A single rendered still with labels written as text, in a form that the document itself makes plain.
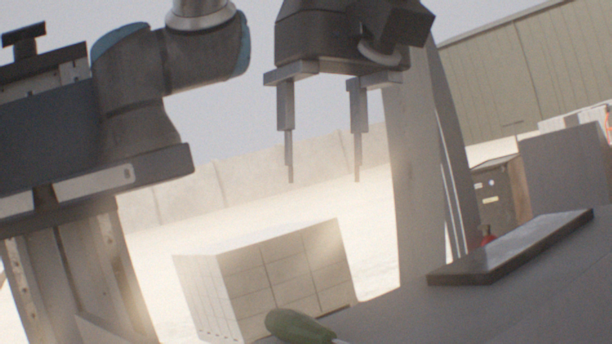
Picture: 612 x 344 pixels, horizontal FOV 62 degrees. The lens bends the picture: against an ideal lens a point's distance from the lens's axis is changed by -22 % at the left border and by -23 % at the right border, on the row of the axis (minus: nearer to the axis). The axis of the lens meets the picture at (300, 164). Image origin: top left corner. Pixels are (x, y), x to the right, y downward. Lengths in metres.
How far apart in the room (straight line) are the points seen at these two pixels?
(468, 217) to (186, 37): 3.51
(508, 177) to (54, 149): 4.20
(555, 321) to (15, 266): 1.19
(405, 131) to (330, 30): 0.58
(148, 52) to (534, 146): 2.81
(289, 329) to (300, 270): 4.82
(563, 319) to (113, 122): 0.98
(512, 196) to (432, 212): 4.14
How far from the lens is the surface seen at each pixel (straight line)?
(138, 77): 1.21
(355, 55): 0.35
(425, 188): 0.93
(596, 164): 3.58
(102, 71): 1.22
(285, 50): 0.35
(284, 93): 0.37
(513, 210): 5.10
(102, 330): 0.67
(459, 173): 4.45
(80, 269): 1.40
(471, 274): 0.46
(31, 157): 1.33
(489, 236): 4.36
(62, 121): 1.34
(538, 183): 3.70
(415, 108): 0.92
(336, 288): 5.44
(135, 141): 1.16
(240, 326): 4.97
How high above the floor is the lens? 1.37
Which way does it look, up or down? level
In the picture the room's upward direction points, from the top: 15 degrees counter-clockwise
